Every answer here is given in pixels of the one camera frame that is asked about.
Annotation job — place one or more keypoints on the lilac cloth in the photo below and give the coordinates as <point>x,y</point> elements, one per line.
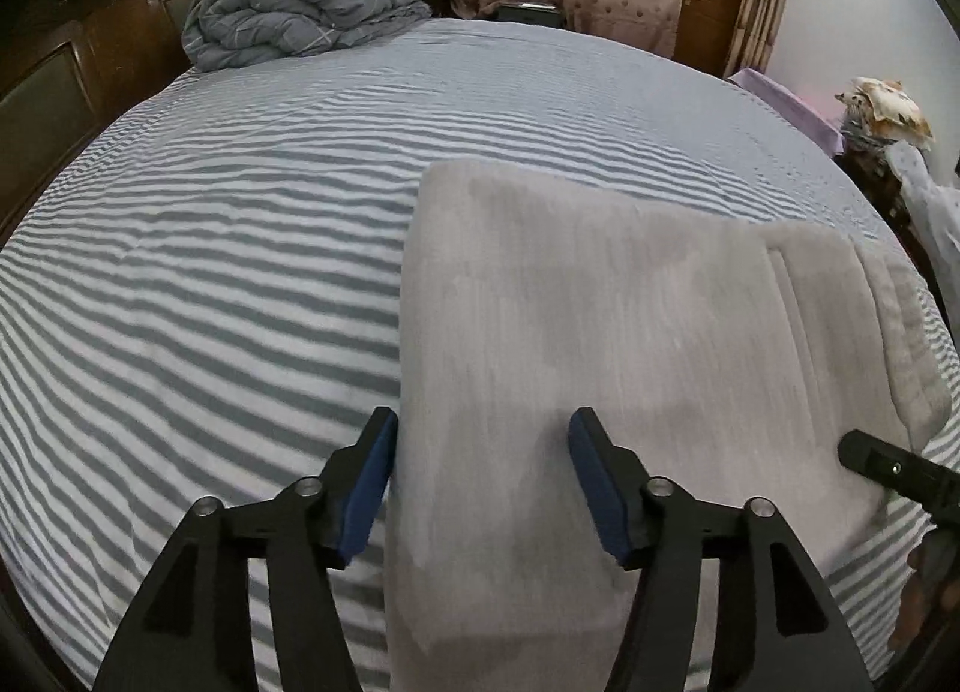
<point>795,107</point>

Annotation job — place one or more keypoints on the grey white striped bed sheet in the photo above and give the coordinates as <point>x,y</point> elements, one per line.
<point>225,272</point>

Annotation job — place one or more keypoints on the person's right hand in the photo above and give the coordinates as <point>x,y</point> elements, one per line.
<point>919,609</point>

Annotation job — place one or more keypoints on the folded grey duvet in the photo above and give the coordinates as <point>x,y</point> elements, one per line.
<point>300,2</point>

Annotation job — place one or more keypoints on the floral patterned pillow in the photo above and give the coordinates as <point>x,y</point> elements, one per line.
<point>889,107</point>

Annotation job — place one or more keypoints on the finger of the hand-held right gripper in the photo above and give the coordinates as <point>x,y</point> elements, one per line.
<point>885,465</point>

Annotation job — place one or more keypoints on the white dotted cloth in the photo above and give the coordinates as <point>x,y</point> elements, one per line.
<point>926,205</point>

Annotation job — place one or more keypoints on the small black box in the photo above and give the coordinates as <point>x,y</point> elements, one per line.
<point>527,14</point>

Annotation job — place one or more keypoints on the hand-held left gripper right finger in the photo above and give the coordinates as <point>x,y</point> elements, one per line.
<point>596,489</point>

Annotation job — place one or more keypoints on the dark wooden headboard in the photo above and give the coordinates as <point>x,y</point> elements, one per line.
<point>67,100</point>

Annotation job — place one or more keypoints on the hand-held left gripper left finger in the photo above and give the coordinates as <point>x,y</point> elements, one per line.
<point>371,489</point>

